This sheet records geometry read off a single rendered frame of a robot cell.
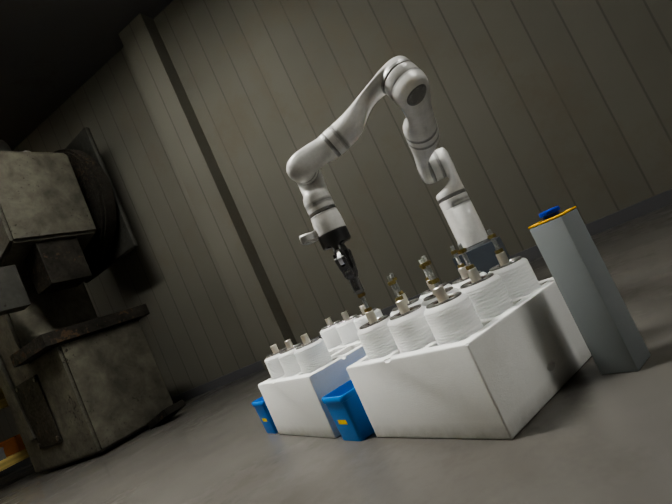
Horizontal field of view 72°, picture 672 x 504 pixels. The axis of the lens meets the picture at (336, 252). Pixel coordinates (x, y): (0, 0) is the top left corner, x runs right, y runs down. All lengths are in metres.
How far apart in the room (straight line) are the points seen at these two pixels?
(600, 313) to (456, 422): 0.34
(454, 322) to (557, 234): 0.26
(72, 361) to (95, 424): 0.46
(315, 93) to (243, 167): 0.87
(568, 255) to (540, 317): 0.15
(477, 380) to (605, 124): 2.66
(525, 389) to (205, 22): 4.04
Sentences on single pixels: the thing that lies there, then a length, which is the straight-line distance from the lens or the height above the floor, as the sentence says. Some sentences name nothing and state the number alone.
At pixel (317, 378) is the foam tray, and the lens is 1.30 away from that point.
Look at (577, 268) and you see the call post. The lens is 0.97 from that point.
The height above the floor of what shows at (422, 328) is 0.21.
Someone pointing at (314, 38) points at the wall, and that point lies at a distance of 3.89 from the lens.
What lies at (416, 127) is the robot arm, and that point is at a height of 0.65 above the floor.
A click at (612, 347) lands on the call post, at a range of 1.01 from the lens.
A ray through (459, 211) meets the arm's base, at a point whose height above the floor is 0.42.
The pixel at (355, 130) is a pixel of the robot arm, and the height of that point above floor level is 0.68.
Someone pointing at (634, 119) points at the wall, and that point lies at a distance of 3.40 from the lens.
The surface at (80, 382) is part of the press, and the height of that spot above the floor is 0.52.
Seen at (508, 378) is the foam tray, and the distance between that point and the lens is 0.92.
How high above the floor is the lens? 0.36
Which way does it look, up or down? 4 degrees up
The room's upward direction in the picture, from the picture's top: 25 degrees counter-clockwise
